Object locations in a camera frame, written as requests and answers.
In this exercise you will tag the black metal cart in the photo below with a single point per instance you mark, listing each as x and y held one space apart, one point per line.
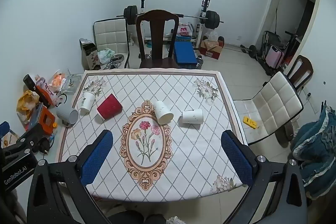
271 39

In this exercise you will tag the white padded chair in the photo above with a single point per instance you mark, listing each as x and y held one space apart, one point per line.
275 103
110 32

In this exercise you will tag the dark wooden chair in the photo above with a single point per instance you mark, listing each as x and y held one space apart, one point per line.
304 66
157 37

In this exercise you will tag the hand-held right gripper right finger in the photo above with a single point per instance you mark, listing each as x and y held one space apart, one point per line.
237 158

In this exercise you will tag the black dumbbell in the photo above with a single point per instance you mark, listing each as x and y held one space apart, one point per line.
252 50

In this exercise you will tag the long black box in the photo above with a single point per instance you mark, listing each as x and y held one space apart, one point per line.
30 81

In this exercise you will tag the orange plastic case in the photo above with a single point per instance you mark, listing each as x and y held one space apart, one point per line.
47 117

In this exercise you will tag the floral diamond pattern tablecloth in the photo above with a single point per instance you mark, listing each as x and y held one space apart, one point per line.
183 155

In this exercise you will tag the clear plastic bag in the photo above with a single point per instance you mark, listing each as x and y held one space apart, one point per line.
211 35

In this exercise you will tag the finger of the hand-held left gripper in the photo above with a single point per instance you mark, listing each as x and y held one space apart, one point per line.
4 128
31 134

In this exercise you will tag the red brown cardboard box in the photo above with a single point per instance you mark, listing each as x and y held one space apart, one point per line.
214 50

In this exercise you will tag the pink white plastic bag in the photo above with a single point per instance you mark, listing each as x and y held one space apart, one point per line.
184 30

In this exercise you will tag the chrome dumbbell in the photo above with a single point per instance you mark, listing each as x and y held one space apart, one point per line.
198 61

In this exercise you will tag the pink suitcase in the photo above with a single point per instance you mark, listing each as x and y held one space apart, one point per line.
274 57

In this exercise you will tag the clear plastic tray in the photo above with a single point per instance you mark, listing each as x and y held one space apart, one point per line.
71 82

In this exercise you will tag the teal blanket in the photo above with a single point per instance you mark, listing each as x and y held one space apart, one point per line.
317 140

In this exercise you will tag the person's legs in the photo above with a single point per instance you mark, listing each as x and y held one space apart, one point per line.
131 217

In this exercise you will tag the yellow plastic bag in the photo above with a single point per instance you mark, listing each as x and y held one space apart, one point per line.
26 102

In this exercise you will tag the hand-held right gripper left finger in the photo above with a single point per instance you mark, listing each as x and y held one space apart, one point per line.
96 158

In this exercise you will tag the red paper cup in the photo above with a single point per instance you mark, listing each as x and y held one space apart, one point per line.
109 107

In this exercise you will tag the silver printed carton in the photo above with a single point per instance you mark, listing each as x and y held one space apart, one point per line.
90 56

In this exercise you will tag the yellow small tool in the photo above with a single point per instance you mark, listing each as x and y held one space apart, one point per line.
249 121

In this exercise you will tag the pink label bottle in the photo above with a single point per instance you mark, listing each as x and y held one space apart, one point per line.
44 86

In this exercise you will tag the blue bench pad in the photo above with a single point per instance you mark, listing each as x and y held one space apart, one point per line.
185 52

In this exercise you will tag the white cup black print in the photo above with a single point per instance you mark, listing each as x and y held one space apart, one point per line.
87 103

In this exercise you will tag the green white plastic bag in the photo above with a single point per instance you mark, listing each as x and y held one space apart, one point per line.
105 54

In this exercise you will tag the white weight bench rack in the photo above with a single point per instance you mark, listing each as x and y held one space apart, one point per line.
203 27

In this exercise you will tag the orange snack bag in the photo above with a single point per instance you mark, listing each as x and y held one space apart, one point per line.
56 81

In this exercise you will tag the black power plug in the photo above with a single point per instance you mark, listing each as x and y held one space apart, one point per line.
43 145

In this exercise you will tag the grey ceramic mug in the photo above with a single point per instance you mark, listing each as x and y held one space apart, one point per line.
65 113

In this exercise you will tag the white speckled paper cup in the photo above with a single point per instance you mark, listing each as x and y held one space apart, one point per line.
193 116
161 111

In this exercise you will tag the black barbell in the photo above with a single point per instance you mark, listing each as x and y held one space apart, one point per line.
212 18

